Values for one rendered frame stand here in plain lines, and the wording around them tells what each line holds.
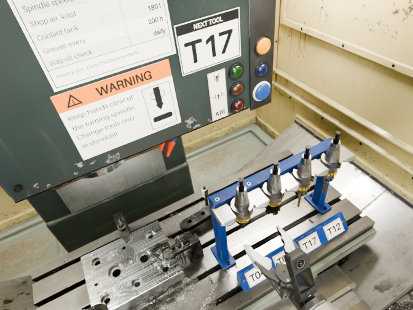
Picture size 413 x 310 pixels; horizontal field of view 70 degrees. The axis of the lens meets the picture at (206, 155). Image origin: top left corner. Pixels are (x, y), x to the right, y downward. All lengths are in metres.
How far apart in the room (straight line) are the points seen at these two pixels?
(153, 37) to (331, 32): 1.07
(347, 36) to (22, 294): 1.73
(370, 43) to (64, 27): 1.09
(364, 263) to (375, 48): 0.81
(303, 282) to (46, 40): 0.65
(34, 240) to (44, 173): 1.45
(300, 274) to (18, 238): 1.58
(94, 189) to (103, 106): 0.97
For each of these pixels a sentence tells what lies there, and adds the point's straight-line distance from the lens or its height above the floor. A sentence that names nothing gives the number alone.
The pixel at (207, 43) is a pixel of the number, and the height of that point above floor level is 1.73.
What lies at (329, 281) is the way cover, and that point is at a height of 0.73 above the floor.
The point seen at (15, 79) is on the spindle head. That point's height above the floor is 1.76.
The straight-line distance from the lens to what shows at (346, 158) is 1.03.
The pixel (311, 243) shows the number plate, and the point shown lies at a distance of 1.14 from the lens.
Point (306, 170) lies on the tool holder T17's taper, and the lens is 0.91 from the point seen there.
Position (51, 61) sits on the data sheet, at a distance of 0.39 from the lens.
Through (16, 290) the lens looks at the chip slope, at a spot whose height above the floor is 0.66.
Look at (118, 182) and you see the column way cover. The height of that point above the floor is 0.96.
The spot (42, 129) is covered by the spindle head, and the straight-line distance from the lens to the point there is 0.43.
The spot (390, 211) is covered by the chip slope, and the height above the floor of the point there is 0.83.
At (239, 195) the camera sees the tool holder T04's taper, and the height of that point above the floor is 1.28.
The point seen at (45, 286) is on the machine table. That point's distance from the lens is 1.30.
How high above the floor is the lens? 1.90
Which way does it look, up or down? 42 degrees down
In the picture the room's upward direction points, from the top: 8 degrees counter-clockwise
